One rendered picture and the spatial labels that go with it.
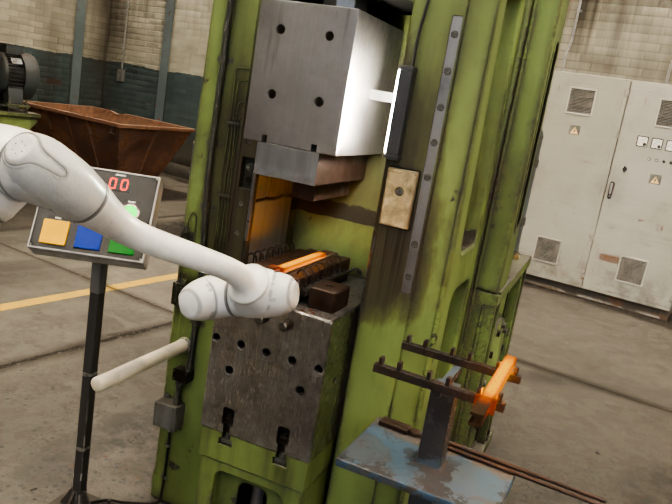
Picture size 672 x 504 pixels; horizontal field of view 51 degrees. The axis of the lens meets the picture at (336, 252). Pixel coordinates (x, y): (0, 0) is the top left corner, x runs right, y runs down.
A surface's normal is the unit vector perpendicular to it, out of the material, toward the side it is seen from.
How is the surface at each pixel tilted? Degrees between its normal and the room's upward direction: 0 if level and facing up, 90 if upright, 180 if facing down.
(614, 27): 90
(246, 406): 90
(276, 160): 90
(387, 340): 90
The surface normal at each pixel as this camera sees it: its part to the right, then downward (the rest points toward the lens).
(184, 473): -0.37, 0.15
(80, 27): 0.84, 0.25
